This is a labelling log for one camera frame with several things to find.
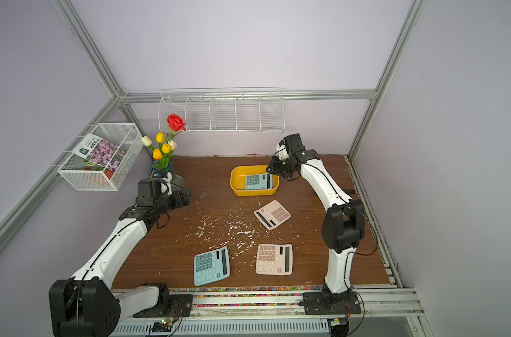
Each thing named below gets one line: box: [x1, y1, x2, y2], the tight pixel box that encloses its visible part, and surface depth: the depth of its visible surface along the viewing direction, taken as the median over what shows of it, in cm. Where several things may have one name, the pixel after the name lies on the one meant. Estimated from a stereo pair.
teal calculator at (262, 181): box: [244, 172, 274, 191], surface depth 108 cm
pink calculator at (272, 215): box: [252, 199, 292, 231], surface depth 98 cm
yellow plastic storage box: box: [230, 164, 281, 196], surface depth 107 cm
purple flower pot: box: [82, 139, 127, 180], surface depth 76 cm
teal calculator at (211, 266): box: [193, 245, 231, 287], surface depth 82 cm
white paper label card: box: [71, 132, 103, 159], surface depth 74 cm
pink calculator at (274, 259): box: [255, 243, 293, 276], surface depth 84 cm
